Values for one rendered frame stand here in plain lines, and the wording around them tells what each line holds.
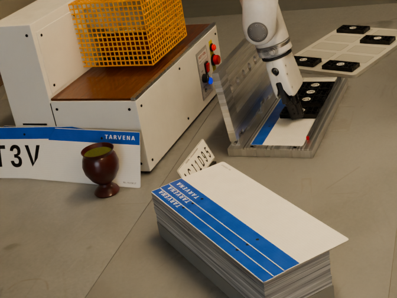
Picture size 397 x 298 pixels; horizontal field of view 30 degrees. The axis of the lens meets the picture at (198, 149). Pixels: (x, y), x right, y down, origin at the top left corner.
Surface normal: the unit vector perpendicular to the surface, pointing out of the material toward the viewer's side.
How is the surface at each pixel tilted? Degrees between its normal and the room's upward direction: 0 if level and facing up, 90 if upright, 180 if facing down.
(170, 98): 90
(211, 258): 90
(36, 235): 0
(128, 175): 69
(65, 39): 90
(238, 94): 83
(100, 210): 0
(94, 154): 0
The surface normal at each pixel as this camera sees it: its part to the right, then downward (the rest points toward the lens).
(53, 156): -0.44, 0.10
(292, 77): 0.87, -0.17
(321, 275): 0.49, 0.30
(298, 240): -0.15, -0.89
